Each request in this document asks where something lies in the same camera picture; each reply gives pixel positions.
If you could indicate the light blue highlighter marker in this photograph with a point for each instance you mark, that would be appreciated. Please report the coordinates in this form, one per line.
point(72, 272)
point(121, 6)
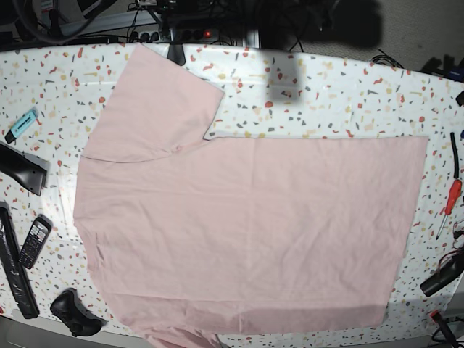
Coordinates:
point(21, 125)

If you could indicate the black power strip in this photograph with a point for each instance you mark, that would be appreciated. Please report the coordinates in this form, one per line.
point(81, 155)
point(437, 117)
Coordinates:
point(174, 35)

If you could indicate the black rubber tube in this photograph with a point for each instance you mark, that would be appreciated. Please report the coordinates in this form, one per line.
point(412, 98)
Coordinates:
point(456, 172)

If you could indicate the black table clamp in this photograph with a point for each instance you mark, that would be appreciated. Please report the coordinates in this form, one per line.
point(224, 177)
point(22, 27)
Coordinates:
point(176, 54)

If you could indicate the black cordless phone handset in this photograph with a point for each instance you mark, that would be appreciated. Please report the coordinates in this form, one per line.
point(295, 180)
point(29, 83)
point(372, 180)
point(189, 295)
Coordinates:
point(35, 241)

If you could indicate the pink T-shirt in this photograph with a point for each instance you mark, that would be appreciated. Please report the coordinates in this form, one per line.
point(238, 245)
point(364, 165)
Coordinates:
point(187, 239)

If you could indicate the red handled screwdriver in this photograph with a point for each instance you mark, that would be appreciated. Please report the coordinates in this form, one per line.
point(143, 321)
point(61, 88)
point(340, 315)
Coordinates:
point(454, 194)

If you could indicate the red and black plug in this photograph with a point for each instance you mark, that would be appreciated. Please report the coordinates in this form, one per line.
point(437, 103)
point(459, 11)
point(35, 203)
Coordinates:
point(448, 335)

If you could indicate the black cylinder with red wires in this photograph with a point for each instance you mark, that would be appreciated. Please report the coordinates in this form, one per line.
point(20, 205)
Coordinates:
point(441, 278)

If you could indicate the long black bar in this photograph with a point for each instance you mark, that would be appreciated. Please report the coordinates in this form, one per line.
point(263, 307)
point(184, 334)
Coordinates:
point(14, 271)

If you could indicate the black game controller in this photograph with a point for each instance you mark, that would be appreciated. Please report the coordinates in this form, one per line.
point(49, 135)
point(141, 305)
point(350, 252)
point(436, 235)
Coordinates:
point(69, 309)

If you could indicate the terrazzo pattern table cover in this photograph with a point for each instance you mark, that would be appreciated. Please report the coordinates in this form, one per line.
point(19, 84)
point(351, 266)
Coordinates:
point(266, 94)

